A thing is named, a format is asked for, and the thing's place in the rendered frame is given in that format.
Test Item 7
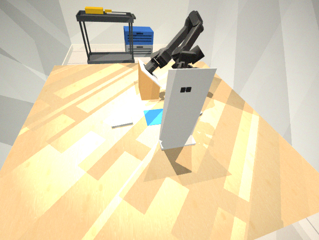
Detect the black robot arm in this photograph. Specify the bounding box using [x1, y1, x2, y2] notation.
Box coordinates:
[143, 10, 204, 75]

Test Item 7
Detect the blue flat square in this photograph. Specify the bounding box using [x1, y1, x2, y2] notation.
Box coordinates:
[144, 109, 163, 126]

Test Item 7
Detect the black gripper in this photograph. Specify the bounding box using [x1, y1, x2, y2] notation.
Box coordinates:
[176, 51, 197, 69]

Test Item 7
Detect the white rectangular slab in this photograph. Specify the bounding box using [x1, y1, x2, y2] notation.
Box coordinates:
[110, 114, 133, 128]

